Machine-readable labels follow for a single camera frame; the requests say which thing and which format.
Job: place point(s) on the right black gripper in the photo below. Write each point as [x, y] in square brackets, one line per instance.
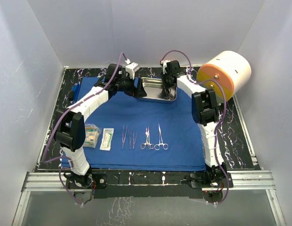
[166, 85]

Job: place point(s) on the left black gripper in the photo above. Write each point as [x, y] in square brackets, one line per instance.
[138, 92]

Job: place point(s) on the metal instrument tray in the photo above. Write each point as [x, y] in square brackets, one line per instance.
[155, 91]

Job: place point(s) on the blue surgical drape cloth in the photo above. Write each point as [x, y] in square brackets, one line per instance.
[179, 131]

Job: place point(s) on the white suture packet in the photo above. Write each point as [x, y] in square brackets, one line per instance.
[107, 139]

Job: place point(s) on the steel hemostat clamp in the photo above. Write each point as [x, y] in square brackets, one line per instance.
[147, 142]

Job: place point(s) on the steel surgical scissors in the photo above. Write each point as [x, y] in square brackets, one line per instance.
[160, 144]

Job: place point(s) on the green packaged surgical supplies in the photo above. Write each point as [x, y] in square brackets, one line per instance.
[95, 141]

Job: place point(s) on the glove packet teal orange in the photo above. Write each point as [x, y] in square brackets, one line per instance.
[91, 136]

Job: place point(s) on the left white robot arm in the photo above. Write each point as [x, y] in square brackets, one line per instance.
[71, 126]

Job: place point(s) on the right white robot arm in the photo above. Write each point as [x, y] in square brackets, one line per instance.
[205, 114]

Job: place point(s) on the white cylindrical drawer container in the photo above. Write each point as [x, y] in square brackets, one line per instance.
[229, 69]

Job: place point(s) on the small blue plastic tool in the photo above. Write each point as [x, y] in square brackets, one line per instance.
[73, 94]

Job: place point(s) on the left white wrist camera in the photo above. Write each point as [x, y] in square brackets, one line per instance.
[131, 68]

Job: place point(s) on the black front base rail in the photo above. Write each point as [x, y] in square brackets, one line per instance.
[111, 184]

